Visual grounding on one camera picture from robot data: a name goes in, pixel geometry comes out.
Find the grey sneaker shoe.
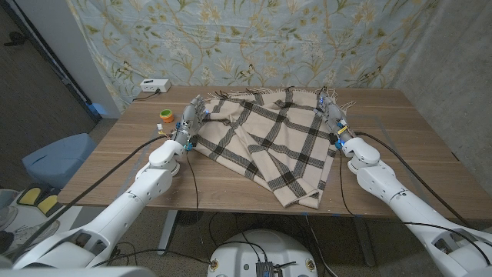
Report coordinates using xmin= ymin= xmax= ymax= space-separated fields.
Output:
xmin=0 ymin=219 xmax=61 ymax=255

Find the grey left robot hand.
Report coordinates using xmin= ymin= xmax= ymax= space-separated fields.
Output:
xmin=171 ymin=95 xmax=211 ymax=146

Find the beige plaid fringed scarf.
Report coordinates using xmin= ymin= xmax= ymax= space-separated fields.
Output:
xmin=191 ymin=87 xmax=357 ymax=210

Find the grey metal table leg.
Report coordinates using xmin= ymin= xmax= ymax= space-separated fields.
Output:
xmin=157 ymin=209 xmax=180 ymax=256
xmin=352 ymin=217 xmax=377 ymax=267

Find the white power strip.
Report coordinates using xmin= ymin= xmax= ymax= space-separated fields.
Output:
xmin=139 ymin=78 xmax=172 ymax=94

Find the blue padded stool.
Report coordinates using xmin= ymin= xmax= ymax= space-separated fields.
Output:
xmin=22 ymin=132 xmax=98 ymax=189

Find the black power strip cord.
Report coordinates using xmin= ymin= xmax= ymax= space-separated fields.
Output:
xmin=132 ymin=90 xmax=161 ymax=102

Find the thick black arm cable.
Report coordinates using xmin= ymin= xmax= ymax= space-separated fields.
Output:
xmin=353 ymin=131 xmax=470 ymax=229
xmin=10 ymin=134 xmax=171 ymax=262

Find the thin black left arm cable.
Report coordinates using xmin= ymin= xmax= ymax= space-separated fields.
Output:
xmin=185 ymin=150 xmax=205 ymax=247

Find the white robot torso base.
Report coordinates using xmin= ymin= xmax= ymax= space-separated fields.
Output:
xmin=207 ymin=229 xmax=319 ymax=277

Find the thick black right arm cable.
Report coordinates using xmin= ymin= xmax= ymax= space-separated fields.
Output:
xmin=353 ymin=131 xmax=470 ymax=229

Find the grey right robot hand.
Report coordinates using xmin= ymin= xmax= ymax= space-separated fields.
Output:
xmin=313 ymin=91 xmax=354 ymax=146

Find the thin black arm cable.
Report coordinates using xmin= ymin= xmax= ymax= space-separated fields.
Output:
xmin=185 ymin=150 xmax=205 ymax=247
xmin=337 ymin=149 xmax=492 ymax=267

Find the small black electronics box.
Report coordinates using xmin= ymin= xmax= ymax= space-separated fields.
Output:
xmin=255 ymin=261 xmax=284 ymax=277

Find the black door handle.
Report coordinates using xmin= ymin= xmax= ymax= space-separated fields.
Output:
xmin=3 ymin=31 xmax=28 ymax=47

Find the floral printed backdrop cloth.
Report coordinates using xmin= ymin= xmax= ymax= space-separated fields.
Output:
xmin=67 ymin=0 xmax=439 ymax=112

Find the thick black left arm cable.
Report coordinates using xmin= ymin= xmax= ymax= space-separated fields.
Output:
xmin=10 ymin=134 xmax=171 ymax=262

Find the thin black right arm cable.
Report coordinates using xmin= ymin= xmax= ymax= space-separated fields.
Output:
xmin=337 ymin=149 xmax=492 ymax=267

